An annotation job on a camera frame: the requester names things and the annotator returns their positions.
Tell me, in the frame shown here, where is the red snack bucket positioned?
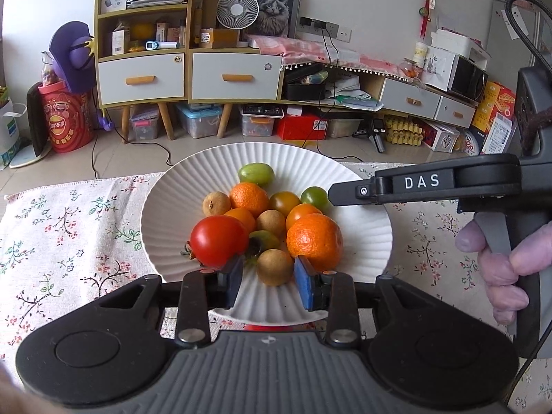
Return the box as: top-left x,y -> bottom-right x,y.
38,80 -> 93,153

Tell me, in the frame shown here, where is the green tomato oval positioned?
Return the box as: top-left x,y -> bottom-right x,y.
238,162 -> 275,187

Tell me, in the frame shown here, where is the pink cloth on shelf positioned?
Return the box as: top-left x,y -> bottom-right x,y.
248,34 -> 413,82

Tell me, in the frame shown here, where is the red tomato with stem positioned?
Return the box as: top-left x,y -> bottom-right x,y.
243,323 -> 317,333

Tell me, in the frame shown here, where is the green tomato round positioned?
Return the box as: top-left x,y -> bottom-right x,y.
300,186 -> 329,212

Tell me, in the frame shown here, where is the purple plush toy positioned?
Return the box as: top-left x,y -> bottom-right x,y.
50,21 -> 96,93

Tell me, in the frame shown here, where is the floral tablecloth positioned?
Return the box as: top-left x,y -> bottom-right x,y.
1,173 -> 493,374

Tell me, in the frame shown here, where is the brown longan fruit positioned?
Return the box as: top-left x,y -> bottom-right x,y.
255,249 -> 294,287

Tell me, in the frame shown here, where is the yellow orange tomato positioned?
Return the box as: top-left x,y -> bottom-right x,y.
269,191 -> 300,218

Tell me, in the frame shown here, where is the framed cat picture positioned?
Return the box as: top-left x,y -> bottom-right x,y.
244,0 -> 301,38

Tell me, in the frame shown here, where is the red box under shelf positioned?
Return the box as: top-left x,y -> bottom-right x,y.
276,114 -> 328,141

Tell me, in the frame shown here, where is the white desk fan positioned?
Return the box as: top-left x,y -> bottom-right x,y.
216,0 -> 259,47

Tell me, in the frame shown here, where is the large orange mandarin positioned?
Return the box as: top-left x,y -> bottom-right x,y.
286,213 -> 343,272

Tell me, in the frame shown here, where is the small orange mandarin back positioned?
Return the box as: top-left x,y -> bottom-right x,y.
229,182 -> 269,218

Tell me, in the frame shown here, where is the brown longan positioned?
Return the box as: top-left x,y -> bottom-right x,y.
202,191 -> 232,217
256,209 -> 286,238

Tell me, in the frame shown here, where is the wooden cabinet with drawers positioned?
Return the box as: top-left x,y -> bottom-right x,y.
93,0 -> 284,140

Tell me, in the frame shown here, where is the microwave oven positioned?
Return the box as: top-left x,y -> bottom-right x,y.
421,47 -> 489,104

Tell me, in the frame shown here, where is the red tomato in plate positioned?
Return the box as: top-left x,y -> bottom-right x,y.
187,215 -> 249,269

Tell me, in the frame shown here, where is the white paper bag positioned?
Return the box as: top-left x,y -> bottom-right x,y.
0,99 -> 27,170

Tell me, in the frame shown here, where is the right hand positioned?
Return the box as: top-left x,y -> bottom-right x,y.
456,220 -> 552,325

